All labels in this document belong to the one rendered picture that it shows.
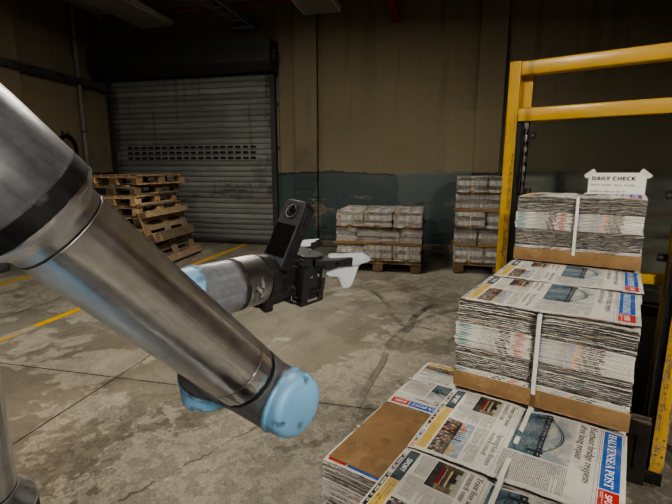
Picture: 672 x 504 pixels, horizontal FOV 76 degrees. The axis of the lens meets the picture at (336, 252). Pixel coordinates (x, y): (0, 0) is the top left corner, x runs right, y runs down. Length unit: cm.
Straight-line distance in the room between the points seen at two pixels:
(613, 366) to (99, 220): 98
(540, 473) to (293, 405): 59
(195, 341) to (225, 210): 802
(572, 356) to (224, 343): 83
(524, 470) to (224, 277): 66
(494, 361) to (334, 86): 699
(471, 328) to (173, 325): 85
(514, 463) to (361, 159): 690
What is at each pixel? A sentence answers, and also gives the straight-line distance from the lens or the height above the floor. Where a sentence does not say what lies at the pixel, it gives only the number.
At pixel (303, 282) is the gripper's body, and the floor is 120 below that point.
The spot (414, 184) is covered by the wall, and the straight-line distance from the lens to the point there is 750.
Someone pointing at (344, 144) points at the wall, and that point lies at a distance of 767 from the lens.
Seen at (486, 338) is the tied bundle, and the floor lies 98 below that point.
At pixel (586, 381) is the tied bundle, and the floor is 93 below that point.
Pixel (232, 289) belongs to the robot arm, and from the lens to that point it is 58.
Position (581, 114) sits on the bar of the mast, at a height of 161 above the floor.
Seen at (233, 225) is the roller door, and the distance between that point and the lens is 838.
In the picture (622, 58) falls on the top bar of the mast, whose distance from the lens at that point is 220.
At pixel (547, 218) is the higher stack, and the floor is 121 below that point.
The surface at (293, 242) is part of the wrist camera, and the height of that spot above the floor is 127.
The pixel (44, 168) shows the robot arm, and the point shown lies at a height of 138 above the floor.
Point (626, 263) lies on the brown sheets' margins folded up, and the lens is 163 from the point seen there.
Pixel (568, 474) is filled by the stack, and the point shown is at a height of 83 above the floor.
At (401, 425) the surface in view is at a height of 60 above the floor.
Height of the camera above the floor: 138
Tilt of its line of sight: 11 degrees down
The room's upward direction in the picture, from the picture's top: straight up
